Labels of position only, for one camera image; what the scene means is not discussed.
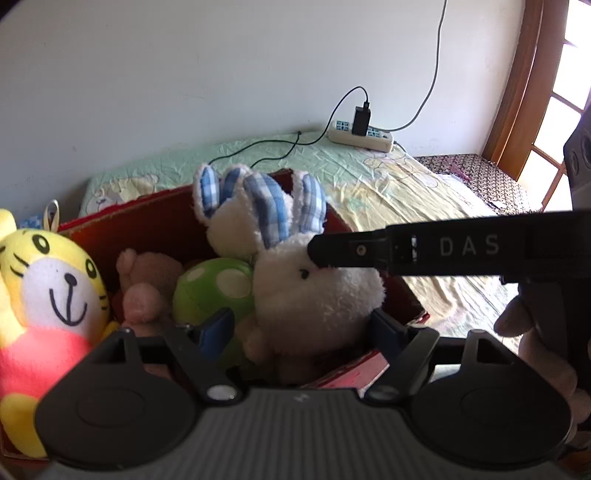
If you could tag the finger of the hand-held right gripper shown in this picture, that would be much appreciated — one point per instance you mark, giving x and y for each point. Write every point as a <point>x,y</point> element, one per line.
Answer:
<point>351,251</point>

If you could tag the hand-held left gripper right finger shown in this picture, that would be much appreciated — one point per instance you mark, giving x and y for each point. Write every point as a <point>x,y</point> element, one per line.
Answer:
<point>385,332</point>

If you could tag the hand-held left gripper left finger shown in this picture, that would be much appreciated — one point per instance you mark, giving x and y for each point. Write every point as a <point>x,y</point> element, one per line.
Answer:
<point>217,330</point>

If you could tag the green plush toy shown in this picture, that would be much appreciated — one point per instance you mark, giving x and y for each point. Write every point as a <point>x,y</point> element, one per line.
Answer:
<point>207,290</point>

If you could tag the cream plush rabbit blue bow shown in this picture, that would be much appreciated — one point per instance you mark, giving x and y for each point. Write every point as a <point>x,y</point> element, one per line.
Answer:
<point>314,300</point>

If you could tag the pink plush bear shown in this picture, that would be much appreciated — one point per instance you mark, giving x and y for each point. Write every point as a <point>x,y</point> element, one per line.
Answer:
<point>143,295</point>

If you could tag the white plush rabbit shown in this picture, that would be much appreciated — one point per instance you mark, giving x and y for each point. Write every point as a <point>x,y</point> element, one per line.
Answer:
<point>231,221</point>

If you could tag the red cardboard box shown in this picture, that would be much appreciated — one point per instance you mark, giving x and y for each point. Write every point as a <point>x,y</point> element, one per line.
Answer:
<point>152,221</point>

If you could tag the yellow plush tiger pink shirt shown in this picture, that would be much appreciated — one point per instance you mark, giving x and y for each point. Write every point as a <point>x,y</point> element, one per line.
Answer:
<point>46,286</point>

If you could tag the person's right hand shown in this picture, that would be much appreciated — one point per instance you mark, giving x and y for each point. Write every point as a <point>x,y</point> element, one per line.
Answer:
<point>512,318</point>

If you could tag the floral patterned cloth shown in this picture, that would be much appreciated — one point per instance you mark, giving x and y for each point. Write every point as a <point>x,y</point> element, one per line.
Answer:
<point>480,180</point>

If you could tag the white power strip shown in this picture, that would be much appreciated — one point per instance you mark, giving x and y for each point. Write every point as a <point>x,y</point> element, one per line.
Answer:
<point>378,143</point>

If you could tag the black charger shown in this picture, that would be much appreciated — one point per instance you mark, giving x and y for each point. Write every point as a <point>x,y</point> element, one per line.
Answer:
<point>361,121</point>

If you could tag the wooden window frame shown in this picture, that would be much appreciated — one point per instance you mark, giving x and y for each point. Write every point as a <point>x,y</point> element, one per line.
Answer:
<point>517,115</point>

